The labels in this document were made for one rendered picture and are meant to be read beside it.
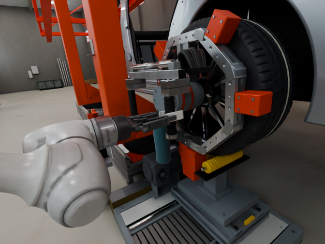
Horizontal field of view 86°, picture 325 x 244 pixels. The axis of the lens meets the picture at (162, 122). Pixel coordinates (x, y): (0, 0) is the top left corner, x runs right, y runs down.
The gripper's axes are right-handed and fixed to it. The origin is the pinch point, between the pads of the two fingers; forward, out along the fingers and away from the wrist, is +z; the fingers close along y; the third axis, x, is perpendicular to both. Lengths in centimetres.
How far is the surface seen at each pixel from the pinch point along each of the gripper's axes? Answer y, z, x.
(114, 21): -60, 5, 43
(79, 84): -253, 0, 0
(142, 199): -52, 4, -75
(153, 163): -41, 10, -43
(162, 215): -33, 9, -76
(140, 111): -61, 15, -12
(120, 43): -60, 7, 31
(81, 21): -909, 142, 246
